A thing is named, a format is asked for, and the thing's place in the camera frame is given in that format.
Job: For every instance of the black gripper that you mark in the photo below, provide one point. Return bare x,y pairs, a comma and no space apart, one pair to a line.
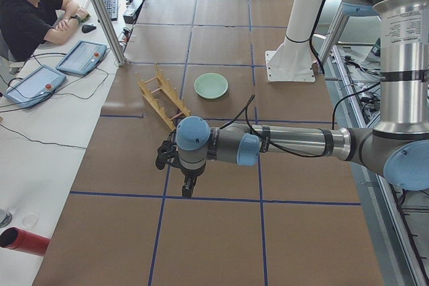
190,174

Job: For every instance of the light green ceramic plate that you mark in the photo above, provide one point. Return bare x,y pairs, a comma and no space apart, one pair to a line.
211,85

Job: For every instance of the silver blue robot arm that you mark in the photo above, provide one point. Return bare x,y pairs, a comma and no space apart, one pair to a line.
404,64

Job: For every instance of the wooden dish rack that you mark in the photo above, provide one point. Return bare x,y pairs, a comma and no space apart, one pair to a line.
163,98

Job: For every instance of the white side desk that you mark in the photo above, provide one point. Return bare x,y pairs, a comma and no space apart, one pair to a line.
42,147

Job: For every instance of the far blue teach pendant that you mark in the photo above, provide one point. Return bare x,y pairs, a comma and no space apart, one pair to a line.
82,58

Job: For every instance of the blue teach pendant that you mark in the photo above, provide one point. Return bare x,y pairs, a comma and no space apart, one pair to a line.
82,58
36,87

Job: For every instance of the near blue teach pendant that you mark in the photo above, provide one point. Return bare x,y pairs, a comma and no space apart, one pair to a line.
36,87

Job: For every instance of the red cylinder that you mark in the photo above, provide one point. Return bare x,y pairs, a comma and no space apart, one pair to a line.
24,241

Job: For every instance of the black computer mouse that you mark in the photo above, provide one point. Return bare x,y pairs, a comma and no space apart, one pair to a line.
88,27

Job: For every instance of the black keyboard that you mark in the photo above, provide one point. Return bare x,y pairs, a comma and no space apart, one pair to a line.
112,9

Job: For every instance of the person in black shirt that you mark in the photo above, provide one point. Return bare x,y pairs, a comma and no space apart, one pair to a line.
26,24

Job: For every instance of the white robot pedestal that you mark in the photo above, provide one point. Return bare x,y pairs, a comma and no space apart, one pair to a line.
292,61

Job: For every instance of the aluminium frame post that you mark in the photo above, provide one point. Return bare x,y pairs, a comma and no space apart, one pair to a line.
109,32

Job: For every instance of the aluminium side rail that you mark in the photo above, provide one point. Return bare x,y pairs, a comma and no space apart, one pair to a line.
396,165

